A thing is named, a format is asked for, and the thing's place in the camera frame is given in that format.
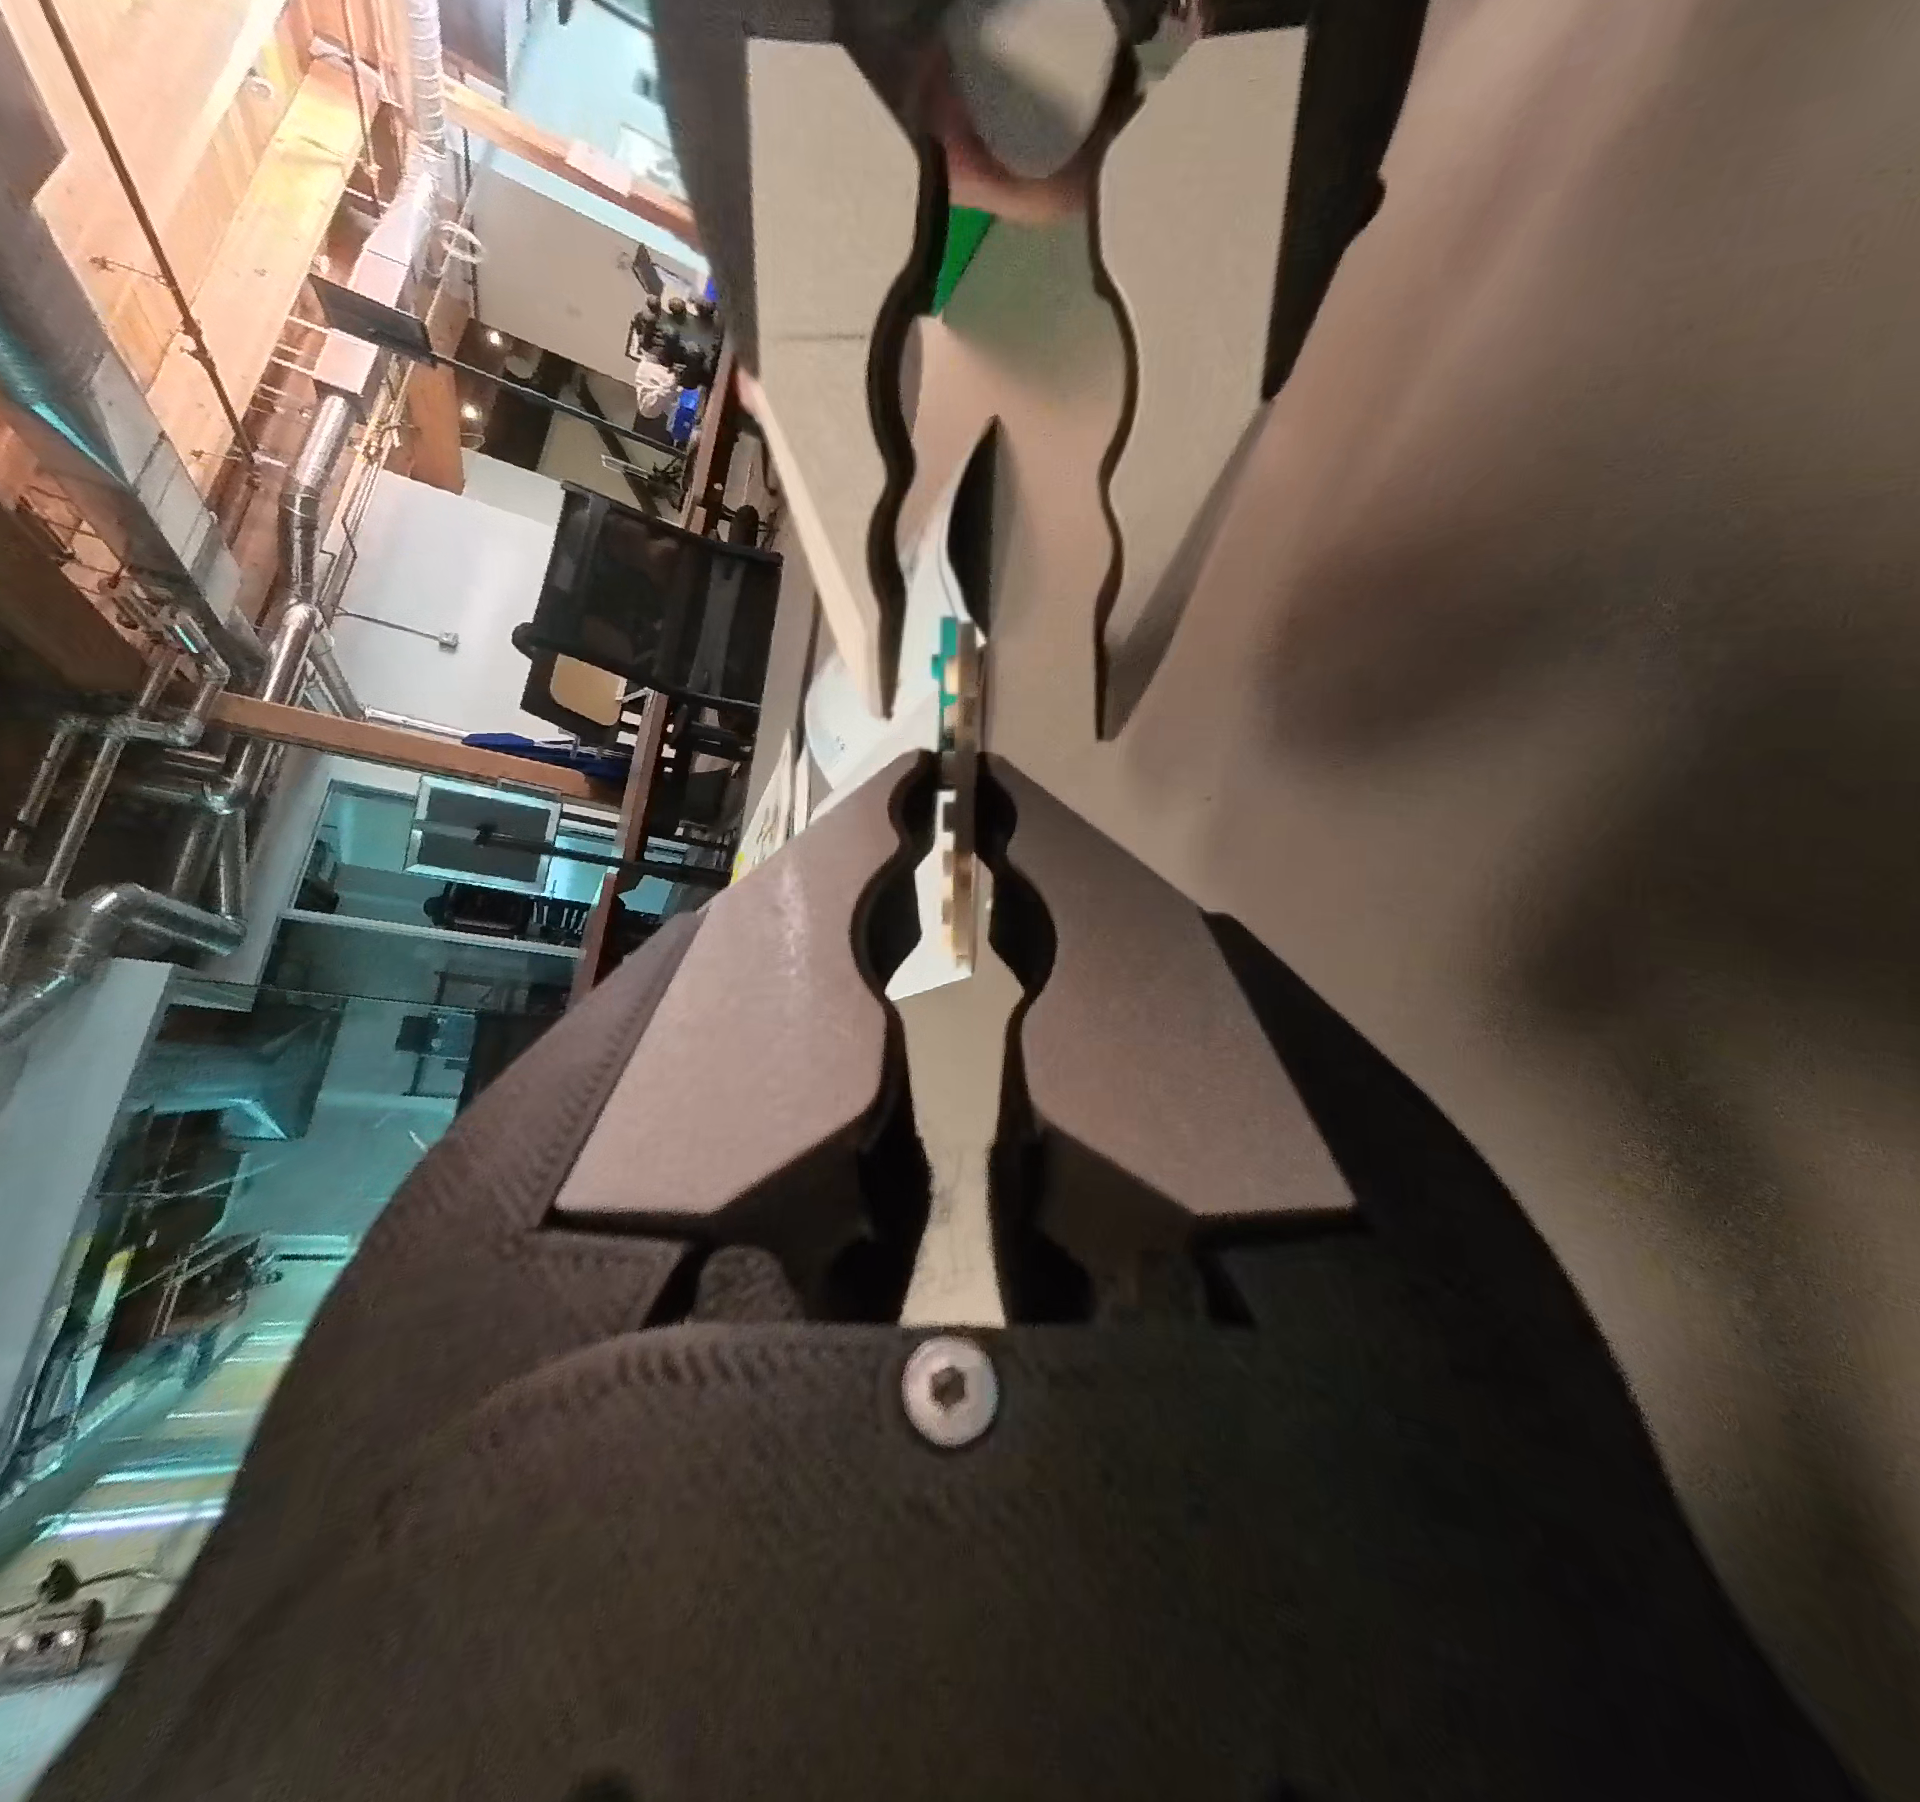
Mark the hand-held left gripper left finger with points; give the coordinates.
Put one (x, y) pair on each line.
(737, 1067)

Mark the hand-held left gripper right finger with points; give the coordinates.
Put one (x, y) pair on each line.
(1185, 1067)

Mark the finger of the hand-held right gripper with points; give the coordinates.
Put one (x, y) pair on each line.
(818, 257)
(1200, 257)

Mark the green plastic bin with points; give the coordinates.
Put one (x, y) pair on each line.
(962, 257)

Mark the round tan lego plate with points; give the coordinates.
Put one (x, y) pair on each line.
(964, 857)

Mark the teal square lego tile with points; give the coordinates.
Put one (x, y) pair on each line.
(950, 641)

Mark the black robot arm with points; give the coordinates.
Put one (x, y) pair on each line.
(677, 334)

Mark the person's right hand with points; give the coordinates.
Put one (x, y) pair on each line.
(1022, 201)

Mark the black mesh office chair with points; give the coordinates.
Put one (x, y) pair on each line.
(646, 586)

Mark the light wooden chair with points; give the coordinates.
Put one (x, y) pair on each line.
(585, 699)

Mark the black monitor on stand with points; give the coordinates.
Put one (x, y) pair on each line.
(368, 314)

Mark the small black device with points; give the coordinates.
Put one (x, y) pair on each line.
(52, 1644)

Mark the wooden support post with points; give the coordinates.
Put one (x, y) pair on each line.
(375, 736)

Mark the silver ventilation duct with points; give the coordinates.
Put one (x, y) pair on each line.
(308, 483)

